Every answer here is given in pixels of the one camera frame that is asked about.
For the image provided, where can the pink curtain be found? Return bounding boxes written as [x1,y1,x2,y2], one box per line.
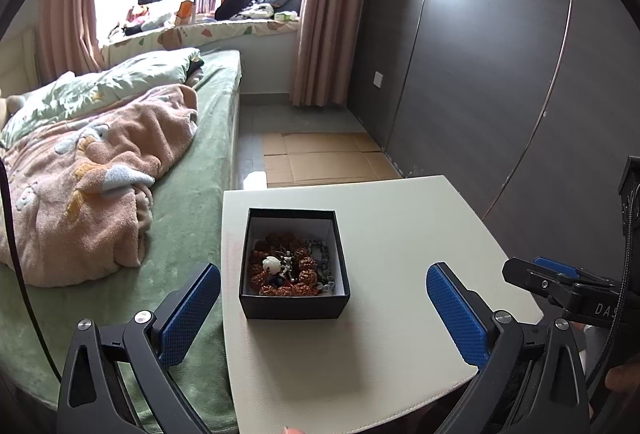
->
[36,0,109,76]
[291,0,377,108]

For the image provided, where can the light green pillow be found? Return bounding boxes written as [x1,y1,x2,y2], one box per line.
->
[0,47,204,150]

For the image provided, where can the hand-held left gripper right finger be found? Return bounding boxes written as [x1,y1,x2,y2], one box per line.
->
[426,262,592,434]

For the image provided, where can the brown seed bead bracelet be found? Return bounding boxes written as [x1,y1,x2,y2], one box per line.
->
[247,233,322,298]

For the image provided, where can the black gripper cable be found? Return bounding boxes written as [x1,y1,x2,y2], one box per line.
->
[597,193,639,365]
[0,158,67,384]

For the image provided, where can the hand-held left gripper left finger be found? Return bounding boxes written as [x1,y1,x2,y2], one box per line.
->
[57,262,222,434]

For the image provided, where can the green bead bracelet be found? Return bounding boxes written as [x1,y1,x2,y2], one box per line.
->
[304,239,335,293]

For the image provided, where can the flattened cardboard sheets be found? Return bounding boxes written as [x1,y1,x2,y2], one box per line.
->
[261,131,404,189]

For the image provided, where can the person's right hand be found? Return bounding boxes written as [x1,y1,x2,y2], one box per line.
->
[605,362,640,396]

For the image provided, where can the pink fleece blanket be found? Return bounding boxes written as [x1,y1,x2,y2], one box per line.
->
[0,84,200,288]

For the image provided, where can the printed windowsill cushion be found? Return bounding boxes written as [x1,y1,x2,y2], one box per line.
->
[101,18,302,66]

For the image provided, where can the black jewelry box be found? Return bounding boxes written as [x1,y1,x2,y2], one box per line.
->
[238,207,351,321]

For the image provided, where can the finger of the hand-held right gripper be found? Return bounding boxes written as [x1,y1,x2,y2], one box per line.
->
[533,256,621,288]
[502,258,581,315]

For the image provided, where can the bed with green sheet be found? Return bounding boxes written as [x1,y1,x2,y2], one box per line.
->
[0,48,244,434]

